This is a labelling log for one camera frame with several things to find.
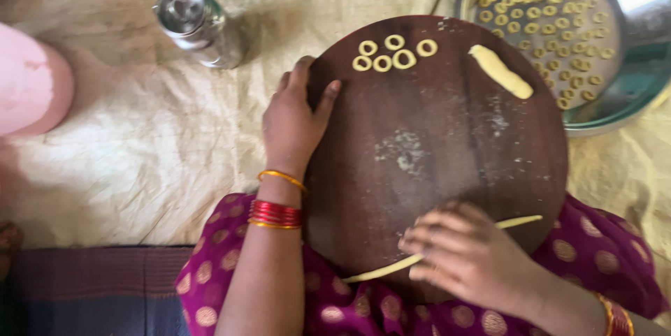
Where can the person's left hand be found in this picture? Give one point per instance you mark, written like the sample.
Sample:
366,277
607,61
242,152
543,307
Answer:
291,126

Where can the person's right hand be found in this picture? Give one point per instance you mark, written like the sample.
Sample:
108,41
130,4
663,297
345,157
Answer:
472,257

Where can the person's right fingers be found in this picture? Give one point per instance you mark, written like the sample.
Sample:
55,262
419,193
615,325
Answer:
427,244

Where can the round dark wooden board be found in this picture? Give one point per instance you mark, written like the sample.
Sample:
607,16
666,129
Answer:
419,168

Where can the stack of red bangles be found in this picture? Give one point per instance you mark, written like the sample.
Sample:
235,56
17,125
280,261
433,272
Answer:
275,214

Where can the thin gold bangle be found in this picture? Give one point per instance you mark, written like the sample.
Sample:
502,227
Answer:
283,176

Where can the small cluster of dough rings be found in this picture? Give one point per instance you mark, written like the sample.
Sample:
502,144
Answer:
403,59

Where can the thick dough log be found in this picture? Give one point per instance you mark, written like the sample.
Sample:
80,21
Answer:
500,71

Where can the red and gold wrist bangles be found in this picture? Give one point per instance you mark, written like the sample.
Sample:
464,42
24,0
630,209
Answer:
618,317

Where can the round steel tray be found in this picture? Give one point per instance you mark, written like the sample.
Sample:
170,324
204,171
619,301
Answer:
618,90

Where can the large spread of dough rings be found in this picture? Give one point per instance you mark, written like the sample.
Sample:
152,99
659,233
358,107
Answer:
550,21

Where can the beige woven ground sheet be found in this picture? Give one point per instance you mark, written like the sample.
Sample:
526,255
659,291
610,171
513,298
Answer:
147,142

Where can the steel canister with lid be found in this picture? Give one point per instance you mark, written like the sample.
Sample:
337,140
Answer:
196,24

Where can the dark striped floor mat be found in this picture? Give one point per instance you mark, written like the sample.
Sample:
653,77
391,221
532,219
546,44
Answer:
94,294

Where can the pink plastic container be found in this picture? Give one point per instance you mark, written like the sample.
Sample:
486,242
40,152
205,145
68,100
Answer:
31,82

